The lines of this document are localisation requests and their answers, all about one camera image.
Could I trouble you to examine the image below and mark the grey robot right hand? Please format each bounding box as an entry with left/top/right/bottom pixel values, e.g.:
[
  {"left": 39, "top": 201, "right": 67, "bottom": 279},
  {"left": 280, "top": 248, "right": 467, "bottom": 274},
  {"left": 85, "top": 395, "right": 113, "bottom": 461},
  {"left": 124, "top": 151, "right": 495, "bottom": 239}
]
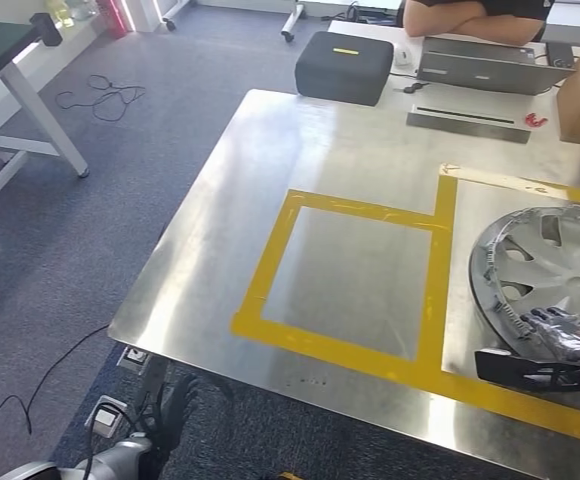
[{"left": 519, "top": 305, "right": 580, "bottom": 366}]

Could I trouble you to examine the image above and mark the person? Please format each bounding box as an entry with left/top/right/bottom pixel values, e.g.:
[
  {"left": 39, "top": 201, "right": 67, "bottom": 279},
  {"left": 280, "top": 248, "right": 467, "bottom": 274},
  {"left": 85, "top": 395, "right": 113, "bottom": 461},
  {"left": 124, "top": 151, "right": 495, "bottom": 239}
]
[{"left": 402, "top": 0, "right": 556, "bottom": 48}]

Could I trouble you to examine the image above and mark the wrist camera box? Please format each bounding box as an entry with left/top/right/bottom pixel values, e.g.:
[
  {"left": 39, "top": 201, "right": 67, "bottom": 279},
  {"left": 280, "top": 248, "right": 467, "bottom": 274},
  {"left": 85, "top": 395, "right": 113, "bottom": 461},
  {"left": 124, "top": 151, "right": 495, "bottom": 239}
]
[
  {"left": 137, "top": 357, "right": 170, "bottom": 415},
  {"left": 473, "top": 347, "right": 580, "bottom": 393}
]

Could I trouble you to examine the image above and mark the black power adapter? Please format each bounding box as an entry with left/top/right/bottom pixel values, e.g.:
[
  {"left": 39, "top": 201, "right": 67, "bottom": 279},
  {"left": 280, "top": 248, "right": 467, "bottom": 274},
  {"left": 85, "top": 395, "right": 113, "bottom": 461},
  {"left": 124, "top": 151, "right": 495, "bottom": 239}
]
[{"left": 544, "top": 40, "right": 577, "bottom": 70}]

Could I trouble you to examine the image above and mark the white wheeled stand leg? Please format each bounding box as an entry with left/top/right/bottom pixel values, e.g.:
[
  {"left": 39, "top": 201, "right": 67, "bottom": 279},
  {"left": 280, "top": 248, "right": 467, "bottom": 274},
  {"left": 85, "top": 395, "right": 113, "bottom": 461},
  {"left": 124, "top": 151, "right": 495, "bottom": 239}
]
[
  {"left": 162, "top": 0, "right": 191, "bottom": 32},
  {"left": 280, "top": 0, "right": 306, "bottom": 43}
]

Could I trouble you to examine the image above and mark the yellow tape rectangle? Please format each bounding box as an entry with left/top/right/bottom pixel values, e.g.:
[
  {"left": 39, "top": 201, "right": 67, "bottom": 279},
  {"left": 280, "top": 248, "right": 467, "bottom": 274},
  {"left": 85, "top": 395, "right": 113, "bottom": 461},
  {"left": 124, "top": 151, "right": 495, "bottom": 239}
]
[{"left": 230, "top": 162, "right": 580, "bottom": 452}]

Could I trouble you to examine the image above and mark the grey metal bar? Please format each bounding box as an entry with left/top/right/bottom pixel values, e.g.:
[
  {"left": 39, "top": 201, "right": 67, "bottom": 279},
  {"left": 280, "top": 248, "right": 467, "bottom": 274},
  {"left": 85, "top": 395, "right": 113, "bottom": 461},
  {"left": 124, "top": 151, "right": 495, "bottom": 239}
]
[{"left": 406, "top": 104, "right": 532, "bottom": 145}]

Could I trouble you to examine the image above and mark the long black floor cable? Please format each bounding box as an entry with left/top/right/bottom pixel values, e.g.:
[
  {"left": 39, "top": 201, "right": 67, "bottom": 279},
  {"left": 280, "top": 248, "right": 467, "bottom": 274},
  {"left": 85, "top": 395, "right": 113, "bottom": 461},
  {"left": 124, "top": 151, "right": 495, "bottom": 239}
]
[{"left": 0, "top": 324, "right": 111, "bottom": 437}]

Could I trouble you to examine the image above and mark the white table with green top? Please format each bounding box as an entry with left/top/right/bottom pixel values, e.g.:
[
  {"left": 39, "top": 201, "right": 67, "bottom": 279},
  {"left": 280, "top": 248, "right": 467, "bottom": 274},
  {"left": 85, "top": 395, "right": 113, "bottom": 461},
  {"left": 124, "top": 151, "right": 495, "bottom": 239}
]
[{"left": 0, "top": 13, "right": 91, "bottom": 223}]

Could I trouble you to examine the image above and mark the steel workbench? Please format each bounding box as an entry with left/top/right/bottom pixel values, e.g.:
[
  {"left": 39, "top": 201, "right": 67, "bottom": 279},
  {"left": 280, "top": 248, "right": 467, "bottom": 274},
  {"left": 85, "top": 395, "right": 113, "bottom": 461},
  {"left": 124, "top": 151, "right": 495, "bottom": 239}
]
[{"left": 107, "top": 87, "right": 580, "bottom": 480}]

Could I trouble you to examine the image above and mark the white desk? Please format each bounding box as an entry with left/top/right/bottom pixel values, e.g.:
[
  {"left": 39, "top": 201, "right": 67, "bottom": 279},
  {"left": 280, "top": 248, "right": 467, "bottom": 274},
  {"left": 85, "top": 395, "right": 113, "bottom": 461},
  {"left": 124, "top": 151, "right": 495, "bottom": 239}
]
[{"left": 327, "top": 18, "right": 580, "bottom": 121}]

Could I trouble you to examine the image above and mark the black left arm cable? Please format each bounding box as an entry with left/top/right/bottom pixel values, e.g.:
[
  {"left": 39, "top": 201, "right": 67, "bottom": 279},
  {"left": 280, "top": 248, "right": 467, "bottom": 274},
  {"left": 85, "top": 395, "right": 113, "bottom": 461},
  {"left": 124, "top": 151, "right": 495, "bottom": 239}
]
[{"left": 82, "top": 402, "right": 138, "bottom": 480}]

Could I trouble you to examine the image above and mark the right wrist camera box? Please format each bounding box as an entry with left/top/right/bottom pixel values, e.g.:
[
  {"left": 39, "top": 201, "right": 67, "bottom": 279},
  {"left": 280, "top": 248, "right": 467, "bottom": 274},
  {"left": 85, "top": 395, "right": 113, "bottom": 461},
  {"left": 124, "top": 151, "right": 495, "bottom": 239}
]
[{"left": 473, "top": 347, "right": 580, "bottom": 393}]

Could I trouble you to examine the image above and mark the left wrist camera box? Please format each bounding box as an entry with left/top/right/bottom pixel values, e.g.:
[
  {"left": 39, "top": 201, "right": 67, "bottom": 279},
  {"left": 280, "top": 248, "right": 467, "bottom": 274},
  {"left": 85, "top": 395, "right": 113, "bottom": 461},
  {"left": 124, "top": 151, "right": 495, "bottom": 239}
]
[{"left": 137, "top": 357, "right": 170, "bottom": 415}]

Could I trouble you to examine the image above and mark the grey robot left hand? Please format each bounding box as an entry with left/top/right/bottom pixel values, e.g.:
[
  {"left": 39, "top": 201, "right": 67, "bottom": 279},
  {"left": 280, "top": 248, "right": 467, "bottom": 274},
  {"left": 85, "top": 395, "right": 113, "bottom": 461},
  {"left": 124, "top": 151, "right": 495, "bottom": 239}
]
[{"left": 150, "top": 374, "right": 201, "bottom": 480}]

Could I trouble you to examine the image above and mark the coiled black floor cable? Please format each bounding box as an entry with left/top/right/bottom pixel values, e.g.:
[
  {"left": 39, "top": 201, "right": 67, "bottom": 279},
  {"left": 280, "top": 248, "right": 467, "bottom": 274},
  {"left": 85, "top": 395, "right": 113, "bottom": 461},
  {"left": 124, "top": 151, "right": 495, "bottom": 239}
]
[{"left": 55, "top": 74, "right": 147, "bottom": 124}]

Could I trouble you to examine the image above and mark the grey plastic wheel hubcap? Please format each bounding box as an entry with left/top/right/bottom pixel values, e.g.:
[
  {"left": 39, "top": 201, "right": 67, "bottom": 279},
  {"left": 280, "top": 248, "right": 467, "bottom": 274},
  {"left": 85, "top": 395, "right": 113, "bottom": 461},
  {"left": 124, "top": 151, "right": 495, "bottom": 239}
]
[{"left": 469, "top": 203, "right": 580, "bottom": 364}]

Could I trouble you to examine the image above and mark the metal floor socket plate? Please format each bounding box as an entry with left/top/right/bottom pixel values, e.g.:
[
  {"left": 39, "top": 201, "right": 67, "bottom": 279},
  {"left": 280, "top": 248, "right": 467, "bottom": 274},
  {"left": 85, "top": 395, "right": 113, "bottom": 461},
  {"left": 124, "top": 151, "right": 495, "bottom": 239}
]
[
  {"left": 117, "top": 345, "right": 151, "bottom": 377},
  {"left": 85, "top": 395, "right": 128, "bottom": 440}
]

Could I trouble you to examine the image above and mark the grey laptop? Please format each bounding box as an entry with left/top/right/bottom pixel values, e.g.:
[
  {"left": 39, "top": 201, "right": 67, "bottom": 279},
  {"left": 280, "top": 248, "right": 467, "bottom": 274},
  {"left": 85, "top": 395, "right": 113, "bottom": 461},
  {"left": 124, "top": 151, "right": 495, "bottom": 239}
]
[{"left": 416, "top": 36, "right": 578, "bottom": 97}]

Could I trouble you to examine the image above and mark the black hard case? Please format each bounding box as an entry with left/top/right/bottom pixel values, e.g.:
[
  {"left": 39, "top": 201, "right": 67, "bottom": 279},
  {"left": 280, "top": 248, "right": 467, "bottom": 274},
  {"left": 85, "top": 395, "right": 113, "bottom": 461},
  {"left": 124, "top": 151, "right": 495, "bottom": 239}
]
[{"left": 295, "top": 31, "right": 395, "bottom": 107}]

